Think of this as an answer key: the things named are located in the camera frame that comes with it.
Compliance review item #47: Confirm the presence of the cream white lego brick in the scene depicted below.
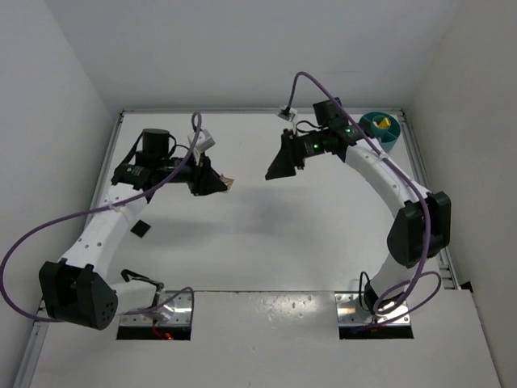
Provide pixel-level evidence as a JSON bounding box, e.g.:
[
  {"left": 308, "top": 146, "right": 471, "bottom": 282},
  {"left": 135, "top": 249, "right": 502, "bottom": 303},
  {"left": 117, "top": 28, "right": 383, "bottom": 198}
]
[{"left": 220, "top": 175, "right": 235, "bottom": 192}]

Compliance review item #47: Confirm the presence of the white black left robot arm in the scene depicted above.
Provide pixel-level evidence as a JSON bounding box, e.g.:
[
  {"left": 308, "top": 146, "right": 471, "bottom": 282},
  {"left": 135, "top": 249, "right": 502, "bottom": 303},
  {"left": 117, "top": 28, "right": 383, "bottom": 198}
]
[{"left": 39, "top": 129, "right": 228, "bottom": 330}]

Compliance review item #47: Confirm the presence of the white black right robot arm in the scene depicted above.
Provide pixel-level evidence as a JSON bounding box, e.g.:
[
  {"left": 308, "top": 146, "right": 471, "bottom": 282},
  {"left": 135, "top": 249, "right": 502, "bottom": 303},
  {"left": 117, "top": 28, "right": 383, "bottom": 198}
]
[{"left": 265, "top": 99, "right": 452, "bottom": 315}]

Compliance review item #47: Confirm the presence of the yellow lego in container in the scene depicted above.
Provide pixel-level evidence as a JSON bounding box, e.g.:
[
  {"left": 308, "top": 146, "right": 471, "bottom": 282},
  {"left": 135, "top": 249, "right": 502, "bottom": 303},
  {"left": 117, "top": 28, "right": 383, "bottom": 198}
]
[{"left": 372, "top": 115, "right": 391, "bottom": 130}]

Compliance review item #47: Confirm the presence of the teal divided round container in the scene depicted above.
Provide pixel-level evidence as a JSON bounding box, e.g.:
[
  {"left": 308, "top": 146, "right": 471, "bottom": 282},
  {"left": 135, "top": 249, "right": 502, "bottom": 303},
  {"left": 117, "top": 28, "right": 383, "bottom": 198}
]
[{"left": 359, "top": 112, "right": 401, "bottom": 153}]

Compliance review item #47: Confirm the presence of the black lego brick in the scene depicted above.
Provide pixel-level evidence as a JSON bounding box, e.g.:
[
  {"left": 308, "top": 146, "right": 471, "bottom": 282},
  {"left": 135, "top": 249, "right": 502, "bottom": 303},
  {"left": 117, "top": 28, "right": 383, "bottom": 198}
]
[{"left": 130, "top": 220, "right": 151, "bottom": 238}]

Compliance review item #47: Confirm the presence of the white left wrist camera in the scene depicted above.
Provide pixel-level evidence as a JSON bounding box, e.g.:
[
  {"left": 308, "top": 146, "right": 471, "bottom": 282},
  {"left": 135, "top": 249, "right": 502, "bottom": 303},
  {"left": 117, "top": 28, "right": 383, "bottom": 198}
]
[{"left": 193, "top": 129, "right": 216, "bottom": 154}]

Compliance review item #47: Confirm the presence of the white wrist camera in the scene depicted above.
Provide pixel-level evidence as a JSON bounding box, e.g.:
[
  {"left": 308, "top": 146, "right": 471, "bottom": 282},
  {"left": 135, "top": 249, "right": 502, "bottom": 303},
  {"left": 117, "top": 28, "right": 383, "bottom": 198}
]
[
  {"left": 193, "top": 129, "right": 216, "bottom": 154},
  {"left": 276, "top": 106, "right": 297, "bottom": 123}
]

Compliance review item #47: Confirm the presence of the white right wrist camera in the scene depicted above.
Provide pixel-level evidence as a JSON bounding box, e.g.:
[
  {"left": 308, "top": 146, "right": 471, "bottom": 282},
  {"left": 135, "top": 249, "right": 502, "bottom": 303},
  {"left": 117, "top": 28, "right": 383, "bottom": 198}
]
[{"left": 276, "top": 106, "right": 297, "bottom": 123}]

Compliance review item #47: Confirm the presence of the left arm base cable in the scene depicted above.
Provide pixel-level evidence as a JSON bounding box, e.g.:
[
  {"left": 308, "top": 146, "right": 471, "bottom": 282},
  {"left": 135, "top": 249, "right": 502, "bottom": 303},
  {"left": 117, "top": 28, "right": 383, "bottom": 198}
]
[{"left": 120, "top": 268, "right": 166, "bottom": 300}]

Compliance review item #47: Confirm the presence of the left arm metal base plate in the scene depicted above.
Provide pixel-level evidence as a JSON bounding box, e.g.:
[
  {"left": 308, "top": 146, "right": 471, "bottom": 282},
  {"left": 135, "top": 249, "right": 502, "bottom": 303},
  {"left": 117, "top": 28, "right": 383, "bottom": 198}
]
[{"left": 119, "top": 289, "right": 193, "bottom": 329}]

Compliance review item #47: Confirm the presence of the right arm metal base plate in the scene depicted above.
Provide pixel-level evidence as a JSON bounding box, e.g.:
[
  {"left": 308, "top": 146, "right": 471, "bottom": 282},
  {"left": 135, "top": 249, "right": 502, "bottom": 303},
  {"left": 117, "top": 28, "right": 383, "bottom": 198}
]
[{"left": 334, "top": 293, "right": 411, "bottom": 328}]

